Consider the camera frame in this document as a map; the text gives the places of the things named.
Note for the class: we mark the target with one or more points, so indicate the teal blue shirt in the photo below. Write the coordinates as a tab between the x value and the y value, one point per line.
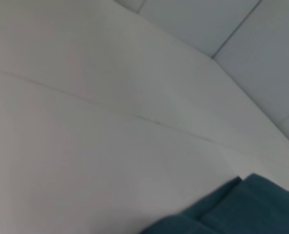
232	209

